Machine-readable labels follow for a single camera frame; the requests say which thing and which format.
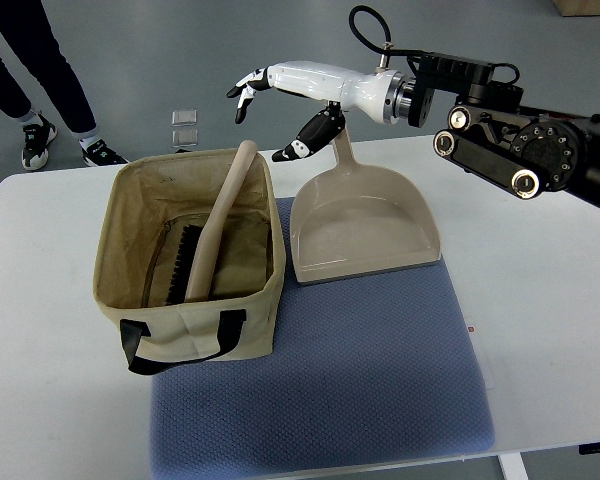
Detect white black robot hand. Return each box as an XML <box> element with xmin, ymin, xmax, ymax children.
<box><xmin>227</xmin><ymin>61</ymin><xmax>408</xmax><ymax>162</ymax></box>

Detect beige hand brush black bristles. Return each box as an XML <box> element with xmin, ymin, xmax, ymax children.
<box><xmin>166</xmin><ymin>140</ymin><xmax>258</xmax><ymax>305</ymax></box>

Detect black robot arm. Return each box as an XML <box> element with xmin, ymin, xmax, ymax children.
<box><xmin>349</xmin><ymin>5</ymin><xmax>600</xmax><ymax>209</ymax></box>

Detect beige plastic dustpan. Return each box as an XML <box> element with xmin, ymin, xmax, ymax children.
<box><xmin>289</xmin><ymin>131</ymin><xmax>441</xmax><ymax>284</ymax></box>

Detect upper clear floor tile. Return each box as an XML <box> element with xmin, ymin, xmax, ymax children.
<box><xmin>171</xmin><ymin>109</ymin><xmax>197</xmax><ymax>127</ymax></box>

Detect blue textured mat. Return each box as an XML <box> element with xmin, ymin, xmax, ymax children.
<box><xmin>148</xmin><ymin>196</ymin><xmax>496</xmax><ymax>477</ymax></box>

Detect person in dark trousers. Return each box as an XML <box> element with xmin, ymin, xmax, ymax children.
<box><xmin>0</xmin><ymin>1</ymin><xmax>128</xmax><ymax>171</ymax></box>

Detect white table leg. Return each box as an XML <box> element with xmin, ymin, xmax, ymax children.
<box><xmin>498</xmin><ymin>452</ymin><xmax>529</xmax><ymax>480</ymax></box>

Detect black table control panel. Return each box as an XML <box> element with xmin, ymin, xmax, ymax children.
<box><xmin>578</xmin><ymin>442</ymin><xmax>600</xmax><ymax>456</ymax></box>

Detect beige fabric bag black handles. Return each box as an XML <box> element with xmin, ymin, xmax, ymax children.
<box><xmin>93</xmin><ymin>140</ymin><xmax>286</xmax><ymax>375</ymax></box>

